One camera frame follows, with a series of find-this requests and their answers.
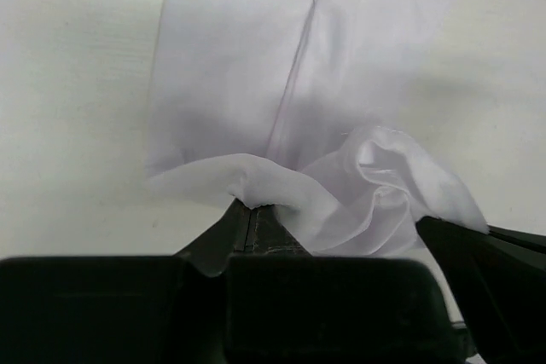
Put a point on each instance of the white t-shirt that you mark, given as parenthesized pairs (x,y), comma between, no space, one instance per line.
(286,103)

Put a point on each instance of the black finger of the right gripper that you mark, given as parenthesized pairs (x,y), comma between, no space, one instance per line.
(533,242)
(499,289)

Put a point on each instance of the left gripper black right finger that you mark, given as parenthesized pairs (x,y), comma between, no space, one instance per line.
(267,236)

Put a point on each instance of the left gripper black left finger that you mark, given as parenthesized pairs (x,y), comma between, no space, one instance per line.
(210,251)

